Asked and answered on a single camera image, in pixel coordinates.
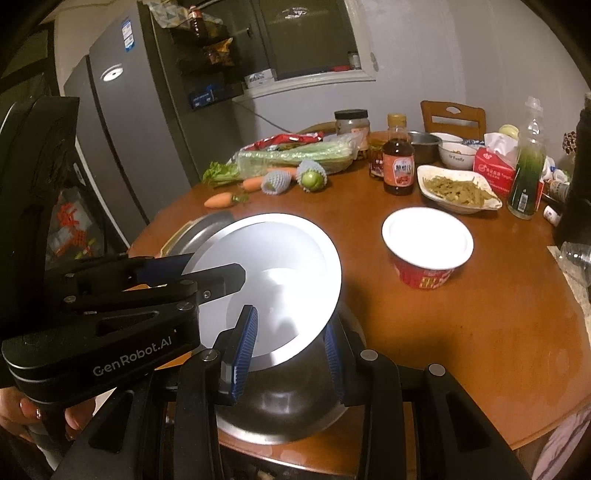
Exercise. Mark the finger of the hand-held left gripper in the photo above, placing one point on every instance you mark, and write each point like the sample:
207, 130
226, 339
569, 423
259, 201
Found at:
221, 277
159, 270

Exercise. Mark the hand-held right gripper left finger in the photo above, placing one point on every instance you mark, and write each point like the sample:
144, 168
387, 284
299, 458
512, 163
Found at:
242, 350

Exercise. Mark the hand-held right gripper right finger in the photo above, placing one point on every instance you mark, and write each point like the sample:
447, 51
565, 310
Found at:
333, 364

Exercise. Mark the yellow ribbed bowl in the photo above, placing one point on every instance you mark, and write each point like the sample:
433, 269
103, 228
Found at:
171, 242

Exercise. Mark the round grey metal pan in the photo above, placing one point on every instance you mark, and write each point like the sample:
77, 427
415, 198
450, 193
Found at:
207, 226

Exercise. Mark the silver round metal plate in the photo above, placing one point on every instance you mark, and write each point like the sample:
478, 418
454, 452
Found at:
277, 258

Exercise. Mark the stainless steel bowl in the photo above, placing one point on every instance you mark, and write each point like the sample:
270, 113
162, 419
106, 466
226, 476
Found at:
286, 406

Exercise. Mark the person's left hand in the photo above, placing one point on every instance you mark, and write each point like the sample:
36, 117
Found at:
18, 415

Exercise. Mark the carrot with green top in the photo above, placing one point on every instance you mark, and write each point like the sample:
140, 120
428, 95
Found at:
217, 200

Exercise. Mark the lime in foam net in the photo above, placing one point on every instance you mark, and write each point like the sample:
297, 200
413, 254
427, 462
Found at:
311, 179
272, 184

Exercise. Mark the grey refrigerator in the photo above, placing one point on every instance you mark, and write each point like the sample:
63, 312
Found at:
138, 138

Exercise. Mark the celery bunch in plastic bag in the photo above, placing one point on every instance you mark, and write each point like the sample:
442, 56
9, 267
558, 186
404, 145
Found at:
295, 154

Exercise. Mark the red snack packet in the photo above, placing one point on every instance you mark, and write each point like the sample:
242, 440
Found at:
286, 138

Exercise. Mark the red instant noodle cup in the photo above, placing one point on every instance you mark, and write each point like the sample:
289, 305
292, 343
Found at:
425, 240

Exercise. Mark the blue box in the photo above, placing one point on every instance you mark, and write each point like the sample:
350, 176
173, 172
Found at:
203, 98

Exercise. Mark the chili sauce jar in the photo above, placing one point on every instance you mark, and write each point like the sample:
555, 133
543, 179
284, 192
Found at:
375, 161

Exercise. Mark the glass jar with black lid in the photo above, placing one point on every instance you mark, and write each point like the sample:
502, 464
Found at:
352, 127

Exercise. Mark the small white box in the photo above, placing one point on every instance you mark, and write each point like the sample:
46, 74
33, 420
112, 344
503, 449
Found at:
258, 78

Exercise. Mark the dark soy sauce bottle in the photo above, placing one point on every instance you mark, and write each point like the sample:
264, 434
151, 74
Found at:
398, 170

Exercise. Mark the white dish of pickled vegetables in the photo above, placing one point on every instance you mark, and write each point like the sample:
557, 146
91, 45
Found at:
457, 189

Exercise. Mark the yellow snack bag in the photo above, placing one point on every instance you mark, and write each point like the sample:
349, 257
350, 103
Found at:
218, 50

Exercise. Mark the small steel pot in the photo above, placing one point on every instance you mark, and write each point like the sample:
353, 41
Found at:
425, 145

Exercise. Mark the white ceramic bowl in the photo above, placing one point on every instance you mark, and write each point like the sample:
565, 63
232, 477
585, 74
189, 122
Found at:
455, 159
445, 137

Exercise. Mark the patterned garment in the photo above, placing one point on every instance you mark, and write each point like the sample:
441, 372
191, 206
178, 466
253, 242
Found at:
568, 443

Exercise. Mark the red tissue box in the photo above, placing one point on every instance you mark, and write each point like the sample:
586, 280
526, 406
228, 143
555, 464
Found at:
494, 173

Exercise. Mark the paper sheet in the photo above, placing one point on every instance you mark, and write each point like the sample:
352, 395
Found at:
572, 290

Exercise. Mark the small bottle on sill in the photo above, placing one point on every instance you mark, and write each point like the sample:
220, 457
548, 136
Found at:
354, 61

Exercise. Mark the window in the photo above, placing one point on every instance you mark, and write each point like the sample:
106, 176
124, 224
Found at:
314, 37

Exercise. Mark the green liquid plastic bottle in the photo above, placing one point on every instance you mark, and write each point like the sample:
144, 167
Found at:
524, 184

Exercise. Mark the small white bottle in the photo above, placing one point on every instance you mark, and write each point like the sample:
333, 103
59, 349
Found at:
551, 215

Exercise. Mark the clear plastic bottle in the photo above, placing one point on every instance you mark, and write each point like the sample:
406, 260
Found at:
577, 253

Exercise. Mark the wooden chair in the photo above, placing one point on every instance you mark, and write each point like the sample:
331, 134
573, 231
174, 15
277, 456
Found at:
450, 115

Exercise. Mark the small dark bottle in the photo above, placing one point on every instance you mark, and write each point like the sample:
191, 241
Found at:
556, 189

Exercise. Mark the pale round cap container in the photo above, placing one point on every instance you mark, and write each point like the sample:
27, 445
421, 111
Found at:
508, 130

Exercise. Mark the dried seed pod decoration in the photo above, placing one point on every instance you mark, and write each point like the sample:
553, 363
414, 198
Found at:
570, 141

